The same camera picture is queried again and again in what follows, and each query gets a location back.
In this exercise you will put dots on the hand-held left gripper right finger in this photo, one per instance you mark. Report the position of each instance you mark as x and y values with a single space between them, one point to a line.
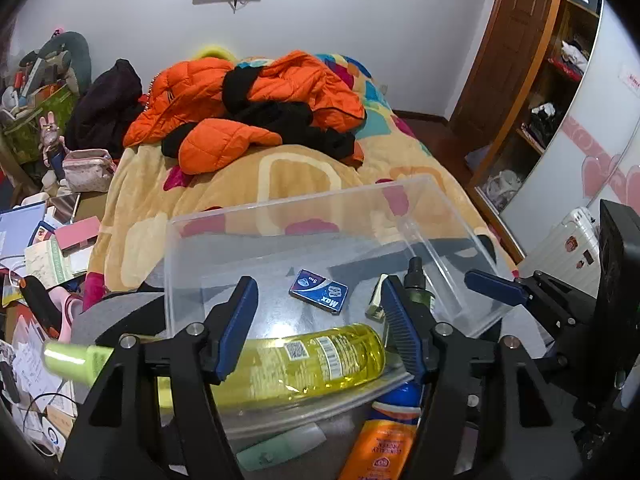
401 327

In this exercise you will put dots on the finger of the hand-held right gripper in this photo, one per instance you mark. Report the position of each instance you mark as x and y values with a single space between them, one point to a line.
570 327
495 287

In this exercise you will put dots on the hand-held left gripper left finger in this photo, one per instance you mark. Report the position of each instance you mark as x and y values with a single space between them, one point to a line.
234 327

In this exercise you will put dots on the dark green spray bottle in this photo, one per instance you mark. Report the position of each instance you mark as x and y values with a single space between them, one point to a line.
415 285

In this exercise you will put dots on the yellow liquid bottle green cap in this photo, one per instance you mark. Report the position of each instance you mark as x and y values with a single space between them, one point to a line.
310 360

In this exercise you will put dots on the clear plastic storage box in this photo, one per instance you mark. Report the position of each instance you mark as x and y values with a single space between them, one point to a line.
310 230

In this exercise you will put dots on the orange tube blue cap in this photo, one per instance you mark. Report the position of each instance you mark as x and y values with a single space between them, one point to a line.
380 450

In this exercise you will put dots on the pale green tube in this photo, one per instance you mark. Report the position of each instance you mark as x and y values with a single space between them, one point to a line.
280 452

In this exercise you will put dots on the small beige block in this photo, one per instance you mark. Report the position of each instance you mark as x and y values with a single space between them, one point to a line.
375 306

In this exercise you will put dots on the white suitcase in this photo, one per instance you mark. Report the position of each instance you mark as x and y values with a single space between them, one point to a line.
575 240

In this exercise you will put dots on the small blue cardboard box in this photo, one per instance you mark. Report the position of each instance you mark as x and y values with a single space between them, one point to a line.
320 292

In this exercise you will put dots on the white shoes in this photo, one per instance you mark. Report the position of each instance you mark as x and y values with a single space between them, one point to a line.
505 187

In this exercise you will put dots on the grey mat black pattern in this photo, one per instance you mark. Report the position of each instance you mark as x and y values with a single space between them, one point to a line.
115 310

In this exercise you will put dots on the colourful patterned blanket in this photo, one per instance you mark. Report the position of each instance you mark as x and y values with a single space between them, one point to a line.
225 195

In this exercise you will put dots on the pink flat box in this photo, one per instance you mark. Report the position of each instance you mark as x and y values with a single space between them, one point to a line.
77 234

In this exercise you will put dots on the pile of papers and books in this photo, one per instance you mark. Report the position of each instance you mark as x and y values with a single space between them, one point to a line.
40 260

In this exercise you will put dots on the pink pouch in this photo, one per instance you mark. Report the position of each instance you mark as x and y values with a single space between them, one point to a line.
90 170

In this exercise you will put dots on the black garment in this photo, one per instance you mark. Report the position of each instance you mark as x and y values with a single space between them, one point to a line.
280 115

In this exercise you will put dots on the brown wooden door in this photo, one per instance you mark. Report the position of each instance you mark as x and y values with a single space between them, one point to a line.
510 50

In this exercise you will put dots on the orange puffer jacket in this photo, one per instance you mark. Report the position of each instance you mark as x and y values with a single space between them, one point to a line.
200 80

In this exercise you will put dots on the dark purple garment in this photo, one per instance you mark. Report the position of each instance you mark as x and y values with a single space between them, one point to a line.
105 105

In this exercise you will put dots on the pink bunny toy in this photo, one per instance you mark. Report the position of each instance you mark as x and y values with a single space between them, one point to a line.
50 137

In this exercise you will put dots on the green bag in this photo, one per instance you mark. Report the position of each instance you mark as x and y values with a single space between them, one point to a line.
30 130

